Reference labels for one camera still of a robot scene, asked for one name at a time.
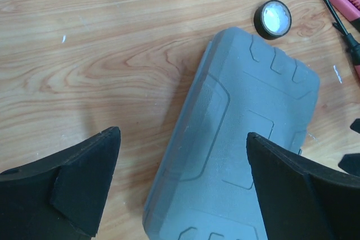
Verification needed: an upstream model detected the grey plastic tool case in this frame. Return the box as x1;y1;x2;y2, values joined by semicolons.
143;27;320;239

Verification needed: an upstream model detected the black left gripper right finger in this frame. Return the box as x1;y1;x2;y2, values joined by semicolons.
246;132;359;239

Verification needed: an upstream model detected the pink black screwdriver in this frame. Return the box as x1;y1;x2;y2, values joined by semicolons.
323;0;359;78

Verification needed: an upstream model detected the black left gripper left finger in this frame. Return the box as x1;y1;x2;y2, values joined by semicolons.
1;126;121;239

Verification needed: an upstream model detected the black electrical tape roll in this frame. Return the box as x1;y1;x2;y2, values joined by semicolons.
253;0;292;40

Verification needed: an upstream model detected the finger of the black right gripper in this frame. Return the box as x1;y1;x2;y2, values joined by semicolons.
338;153;360;177
350;118;360;133

